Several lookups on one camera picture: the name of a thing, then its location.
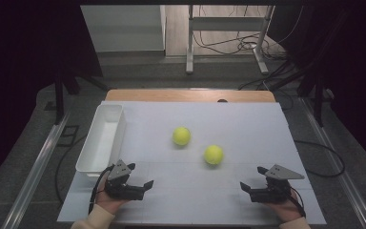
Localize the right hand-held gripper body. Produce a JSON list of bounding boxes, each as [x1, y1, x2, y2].
[[250, 163, 306, 204]]

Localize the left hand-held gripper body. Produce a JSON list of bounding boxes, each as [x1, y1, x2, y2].
[[104, 159, 146, 201]]

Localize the white plastic bin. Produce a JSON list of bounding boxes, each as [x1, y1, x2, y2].
[[74, 103, 128, 177]]

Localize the yellow tennis ball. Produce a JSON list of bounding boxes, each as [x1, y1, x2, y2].
[[203, 144, 225, 166], [172, 126, 193, 147]]

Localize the person's left hand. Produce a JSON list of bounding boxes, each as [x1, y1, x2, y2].
[[94, 176, 131, 214]]

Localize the person's right hand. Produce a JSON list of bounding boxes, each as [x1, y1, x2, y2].
[[267, 190, 303, 223]]

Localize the white table mat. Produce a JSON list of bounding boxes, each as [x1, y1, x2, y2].
[[56, 100, 328, 226]]

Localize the wooden table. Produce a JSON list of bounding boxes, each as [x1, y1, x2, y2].
[[104, 89, 277, 103]]

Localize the black stand legs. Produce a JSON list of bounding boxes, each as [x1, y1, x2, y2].
[[52, 61, 110, 126], [266, 60, 336, 128]]

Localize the white cabinet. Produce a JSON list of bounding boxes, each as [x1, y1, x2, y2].
[[80, 4, 167, 53]]

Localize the dark curtain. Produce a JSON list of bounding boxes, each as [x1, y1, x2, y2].
[[266, 0, 366, 177], [0, 0, 104, 193]]

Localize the grey metal stand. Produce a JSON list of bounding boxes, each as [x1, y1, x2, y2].
[[185, 4, 276, 76]]

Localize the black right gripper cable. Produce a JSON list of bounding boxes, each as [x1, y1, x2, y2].
[[290, 186, 307, 219]]

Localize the black floor cable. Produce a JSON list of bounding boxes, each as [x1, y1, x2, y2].
[[54, 135, 89, 205], [293, 139, 347, 178]]

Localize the aluminium floor rail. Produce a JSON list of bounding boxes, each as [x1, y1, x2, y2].
[[0, 114, 71, 229], [299, 95, 366, 229]]

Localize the tangle of black floor cables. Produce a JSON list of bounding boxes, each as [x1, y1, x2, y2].
[[193, 30, 288, 61]]

